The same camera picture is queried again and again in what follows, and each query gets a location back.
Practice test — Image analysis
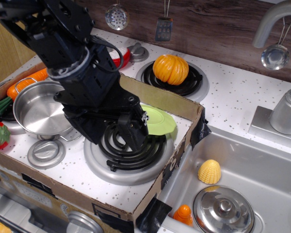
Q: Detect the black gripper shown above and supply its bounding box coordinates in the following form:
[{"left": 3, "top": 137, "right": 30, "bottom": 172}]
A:
[{"left": 48, "top": 45, "right": 148, "bottom": 150}]

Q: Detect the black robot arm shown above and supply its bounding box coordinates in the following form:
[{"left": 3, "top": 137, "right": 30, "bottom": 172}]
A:
[{"left": 0, "top": 0, "right": 148, "bottom": 150}]

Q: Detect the stainless steel pot lid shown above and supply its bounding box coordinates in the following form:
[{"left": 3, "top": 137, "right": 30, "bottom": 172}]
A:
[{"left": 193, "top": 185, "right": 255, "bottom": 233}]

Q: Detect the front right black burner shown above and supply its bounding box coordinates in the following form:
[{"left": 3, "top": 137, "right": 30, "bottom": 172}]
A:
[{"left": 83, "top": 123, "right": 174, "bottom": 186}]

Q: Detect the black burner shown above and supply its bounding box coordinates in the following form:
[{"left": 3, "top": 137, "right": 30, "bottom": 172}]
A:
[
  {"left": 135, "top": 61, "right": 210, "bottom": 102},
  {"left": 0, "top": 97, "right": 25, "bottom": 135},
  {"left": 83, "top": 123, "right": 174, "bottom": 186}
]

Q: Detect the green plastic plate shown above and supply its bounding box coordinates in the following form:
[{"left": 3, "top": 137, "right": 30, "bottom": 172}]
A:
[{"left": 141, "top": 104, "right": 177, "bottom": 136}]

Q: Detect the red white toy cheese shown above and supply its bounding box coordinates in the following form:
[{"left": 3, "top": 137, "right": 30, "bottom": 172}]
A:
[{"left": 106, "top": 46, "right": 131, "bottom": 69}]

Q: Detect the front silver stove knob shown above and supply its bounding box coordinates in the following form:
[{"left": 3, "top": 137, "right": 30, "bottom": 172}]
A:
[{"left": 27, "top": 140, "right": 65, "bottom": 169}]

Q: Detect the silver stove knob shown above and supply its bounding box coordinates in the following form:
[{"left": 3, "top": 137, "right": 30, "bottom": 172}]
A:
[
  {"left": 27, "top": 140, "right": 65, "bottom": 169},
  {"left": 127, "top": 43, "right": 149, "bottom": 63}
]

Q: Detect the back silver stove knob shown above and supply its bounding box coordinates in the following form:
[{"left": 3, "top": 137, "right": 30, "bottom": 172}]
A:
[{"left": 127, "top": 43, "right": 149, "bottom": 63}]

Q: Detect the orange toy pumpkin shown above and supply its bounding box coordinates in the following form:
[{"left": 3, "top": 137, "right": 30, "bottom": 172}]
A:
[{"left": 152, "top": 54, "right": 189, "bottom": 85}]

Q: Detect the brown cardboard fence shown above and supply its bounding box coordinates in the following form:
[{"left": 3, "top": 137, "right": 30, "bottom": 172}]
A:
[{"left": 0, "top": 76, "right": 204, "bottom": 233}]

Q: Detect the back right black burner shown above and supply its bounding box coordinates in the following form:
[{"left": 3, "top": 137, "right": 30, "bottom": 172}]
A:
[{"left": 135, "top": 61, "right": 210, "bottom": 102}]

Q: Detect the silver oven front knob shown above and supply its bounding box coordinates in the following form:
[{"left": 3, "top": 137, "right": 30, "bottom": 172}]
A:
[{"left": 66, "top": 211, "right": 104, "bottom": 233}]

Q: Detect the front left black burner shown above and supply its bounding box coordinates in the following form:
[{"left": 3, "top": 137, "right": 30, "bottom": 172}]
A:
[{"left": 0, "top": 97, "right": 25, "bottom": 135}]

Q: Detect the hanging silver spatula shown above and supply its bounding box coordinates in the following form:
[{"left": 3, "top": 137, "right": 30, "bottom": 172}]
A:
[{"left": 154, "top": 0, "right": 173, "bottom": 42}]

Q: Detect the hanging silver strainer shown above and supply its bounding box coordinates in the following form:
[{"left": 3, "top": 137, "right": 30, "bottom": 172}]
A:
[{"left": 105, "top": 0, "right": 130, "bottom": 31}]

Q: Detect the yellow toy corn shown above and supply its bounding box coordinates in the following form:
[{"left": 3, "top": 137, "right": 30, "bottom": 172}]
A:
[{"left": 198, "top": 159, "right": 221, "bottom": 184}]

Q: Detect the orange toy carrot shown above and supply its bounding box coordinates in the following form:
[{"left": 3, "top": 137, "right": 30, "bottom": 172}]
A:
[{"left": 0, "top": 68, "right": 48, "bottom": 116}]

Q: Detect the small orange toy vegetable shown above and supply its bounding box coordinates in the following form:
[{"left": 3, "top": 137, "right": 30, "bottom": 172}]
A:
[{"left": 173, "top": 204, "right": 193, "bottom": 227}]

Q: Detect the silver toy sink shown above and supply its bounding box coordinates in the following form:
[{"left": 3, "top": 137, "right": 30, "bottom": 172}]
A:
[{"left": 159, "top": 128, "right": 291, "bottom": 233}]

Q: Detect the silver toy faucet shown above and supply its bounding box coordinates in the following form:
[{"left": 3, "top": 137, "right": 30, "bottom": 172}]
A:
[{"left": 249, "top": 0, "right": 291, "bottom": 148}]

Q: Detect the hanging silver ladle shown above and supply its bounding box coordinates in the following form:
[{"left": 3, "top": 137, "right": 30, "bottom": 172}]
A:
[{"left": 261, "top": 17, "right": 291, "bottom": 70}]

